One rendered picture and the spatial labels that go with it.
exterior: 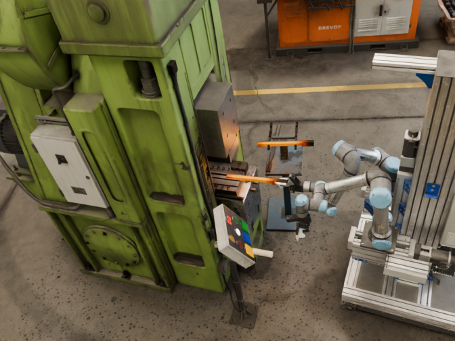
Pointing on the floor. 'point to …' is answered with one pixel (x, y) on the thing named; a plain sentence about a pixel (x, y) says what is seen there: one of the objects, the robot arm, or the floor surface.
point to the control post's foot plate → (248, 321)
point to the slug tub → (447, 7)
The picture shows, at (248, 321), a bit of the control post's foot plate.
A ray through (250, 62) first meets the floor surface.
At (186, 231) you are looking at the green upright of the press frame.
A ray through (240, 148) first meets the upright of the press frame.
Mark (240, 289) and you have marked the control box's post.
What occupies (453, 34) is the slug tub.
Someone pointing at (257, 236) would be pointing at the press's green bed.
